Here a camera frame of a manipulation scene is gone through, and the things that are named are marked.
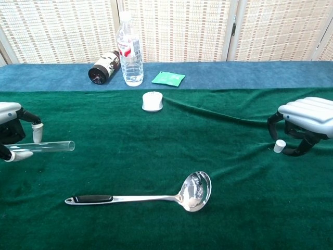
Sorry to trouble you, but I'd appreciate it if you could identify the dark brown labelled bottle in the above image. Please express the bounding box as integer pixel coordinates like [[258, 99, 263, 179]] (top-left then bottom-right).
[[87, 51, 122, 85]]

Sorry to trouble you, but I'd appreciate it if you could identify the stainless steel ladle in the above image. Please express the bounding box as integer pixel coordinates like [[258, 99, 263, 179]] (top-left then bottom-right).
[[64, 170, 212, 213]]

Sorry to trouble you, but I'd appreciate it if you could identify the woven bamboo screen panel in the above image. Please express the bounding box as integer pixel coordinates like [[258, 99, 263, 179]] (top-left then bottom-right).
[[316, 23, 333, 62], [228, 0, 333, 62], [0, 0, 121, 65], [117, 0, 240, 63]]

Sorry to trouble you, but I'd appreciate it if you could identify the green foil packet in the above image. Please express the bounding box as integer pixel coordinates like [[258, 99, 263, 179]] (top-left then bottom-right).
[[151, 71, 186, 88]]

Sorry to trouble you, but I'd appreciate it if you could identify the clear glass tube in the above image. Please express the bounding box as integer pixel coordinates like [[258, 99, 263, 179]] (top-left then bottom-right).
[[4, 140, 75, 154]]

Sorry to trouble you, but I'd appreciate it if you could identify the clear plastic water bottle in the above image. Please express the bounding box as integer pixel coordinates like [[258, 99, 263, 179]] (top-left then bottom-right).
[[116, 10, 145, 87]]

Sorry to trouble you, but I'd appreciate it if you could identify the white computer mouse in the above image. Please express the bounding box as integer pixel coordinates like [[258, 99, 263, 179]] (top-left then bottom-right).
[[142, 91, 164, 113]]

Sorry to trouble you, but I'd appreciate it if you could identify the small white cap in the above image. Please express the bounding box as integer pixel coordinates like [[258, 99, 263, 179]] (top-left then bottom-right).
[[273, 139, 287, 154]]

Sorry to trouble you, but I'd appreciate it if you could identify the dark green velvet cloth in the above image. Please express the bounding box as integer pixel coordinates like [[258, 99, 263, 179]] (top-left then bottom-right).
[[0, 87, 333, 250]]

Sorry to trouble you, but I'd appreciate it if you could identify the blue table cover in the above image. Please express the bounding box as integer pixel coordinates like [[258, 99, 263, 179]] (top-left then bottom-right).
[[0, 60, 333, 92]]

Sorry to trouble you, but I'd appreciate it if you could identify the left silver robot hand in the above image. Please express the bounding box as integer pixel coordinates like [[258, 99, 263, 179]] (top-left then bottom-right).
[[0, 102, 44, 163]]

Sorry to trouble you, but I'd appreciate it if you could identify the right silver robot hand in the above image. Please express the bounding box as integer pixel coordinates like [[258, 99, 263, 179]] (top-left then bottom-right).
[[267, 96, 333, 157]]

